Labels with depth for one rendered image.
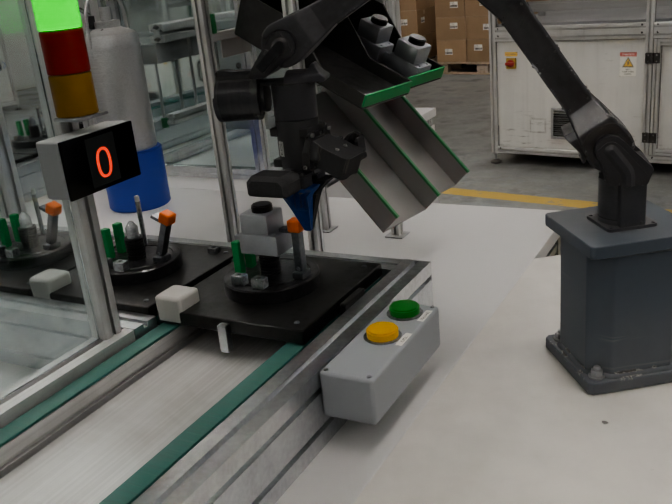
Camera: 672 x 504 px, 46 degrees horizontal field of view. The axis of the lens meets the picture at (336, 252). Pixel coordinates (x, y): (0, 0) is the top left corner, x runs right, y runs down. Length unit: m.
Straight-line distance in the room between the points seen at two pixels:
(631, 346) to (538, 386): 0.13
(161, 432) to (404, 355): 0.30
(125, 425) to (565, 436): 0.52
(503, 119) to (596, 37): 0.81
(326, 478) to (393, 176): 0.62
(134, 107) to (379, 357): 1.21
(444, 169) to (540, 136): 3.91
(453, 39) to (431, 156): 8.17
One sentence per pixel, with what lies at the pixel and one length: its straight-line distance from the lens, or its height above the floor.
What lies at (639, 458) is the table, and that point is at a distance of 0.96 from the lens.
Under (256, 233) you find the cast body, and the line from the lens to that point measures 1.11.
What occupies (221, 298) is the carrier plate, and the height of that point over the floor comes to 0.97.
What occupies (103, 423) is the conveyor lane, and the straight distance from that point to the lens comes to 1.00.
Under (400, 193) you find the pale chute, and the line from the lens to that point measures 1.36.
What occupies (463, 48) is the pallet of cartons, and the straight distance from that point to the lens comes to 9.63.
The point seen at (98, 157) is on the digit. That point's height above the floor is 1.21.
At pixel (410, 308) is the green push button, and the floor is 0.97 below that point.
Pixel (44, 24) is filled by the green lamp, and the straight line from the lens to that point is 0.99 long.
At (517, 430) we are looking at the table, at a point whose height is 0.86.
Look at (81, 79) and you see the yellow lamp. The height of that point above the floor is 1.30.
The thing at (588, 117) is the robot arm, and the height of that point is 1.20.
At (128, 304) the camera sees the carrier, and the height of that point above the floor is 0.97.
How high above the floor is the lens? 1.41
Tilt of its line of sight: 20 degrees down
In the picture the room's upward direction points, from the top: 6 degrees counter-clockwise
